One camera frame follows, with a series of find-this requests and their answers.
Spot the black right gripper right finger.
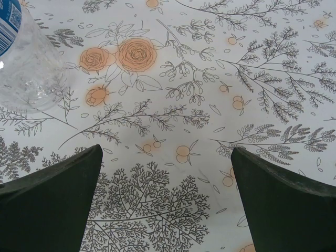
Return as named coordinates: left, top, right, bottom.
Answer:
left=230, top=146, right=336, bottom=252

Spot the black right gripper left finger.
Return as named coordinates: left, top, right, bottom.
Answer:
left=0, top=144, right=103, bottom=252

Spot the clear bottle with blue label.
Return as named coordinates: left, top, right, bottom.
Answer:
left=0, top=0, right=73, bottom=114

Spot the floral patterned table cover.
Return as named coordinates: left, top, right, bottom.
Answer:
left=0, top=0, right=336, bottom=252

